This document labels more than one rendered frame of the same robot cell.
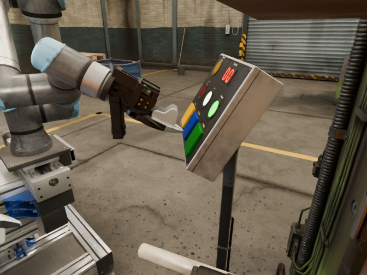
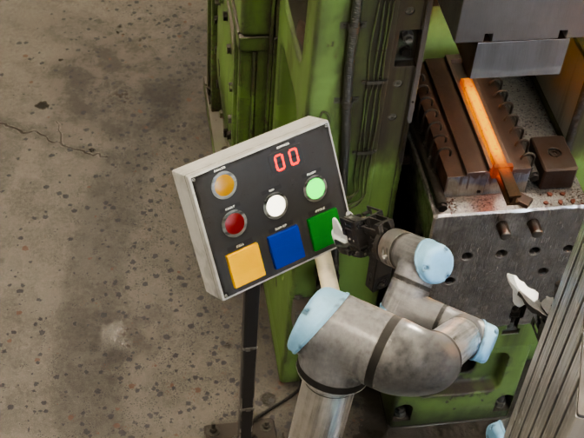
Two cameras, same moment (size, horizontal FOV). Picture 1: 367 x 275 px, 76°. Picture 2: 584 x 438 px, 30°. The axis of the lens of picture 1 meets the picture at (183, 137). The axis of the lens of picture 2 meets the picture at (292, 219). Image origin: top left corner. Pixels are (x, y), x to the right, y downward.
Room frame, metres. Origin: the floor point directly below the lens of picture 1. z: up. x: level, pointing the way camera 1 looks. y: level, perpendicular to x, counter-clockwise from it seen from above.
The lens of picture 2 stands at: (1.51, 1.25, 2.71)
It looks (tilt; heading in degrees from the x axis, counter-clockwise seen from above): 47 degrees down; 236
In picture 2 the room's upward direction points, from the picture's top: 5 degrees clockwise
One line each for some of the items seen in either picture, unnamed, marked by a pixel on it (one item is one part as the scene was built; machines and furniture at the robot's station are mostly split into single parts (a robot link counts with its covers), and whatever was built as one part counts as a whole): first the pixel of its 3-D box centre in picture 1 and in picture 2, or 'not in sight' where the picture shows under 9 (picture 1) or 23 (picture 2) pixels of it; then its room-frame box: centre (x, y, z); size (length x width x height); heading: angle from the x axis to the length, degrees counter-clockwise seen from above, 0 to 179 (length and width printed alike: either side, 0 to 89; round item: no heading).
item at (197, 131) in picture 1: (194, 139); (324, 228); (0.56, -0.03, 1.01); 0.07 x 0.05 x 0.07; 3
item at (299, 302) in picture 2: not in sight; (308, 314); (0.40, -0.26, 0.36); 0.09 x 0.07 x 0.12; 158
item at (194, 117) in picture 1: (191, 126); (285, 246); (0.66, -0.02, 1.01); 0.07 x 0.05 x 0.07; 3
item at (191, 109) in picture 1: (189, 115); (245, 264); (0.76, -0.02, 1.01); 0.07 x 0.05 x 0.07; 3
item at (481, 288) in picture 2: not in sight; (466, 193); (-0.02, -0.20, 0.69); 0.56 x 0.38 x 0.45; 68
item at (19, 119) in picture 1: (23, 109); not in sight; (0.89, 0.63, 0.98); 0.13 x 0.12 x 0.14; 122
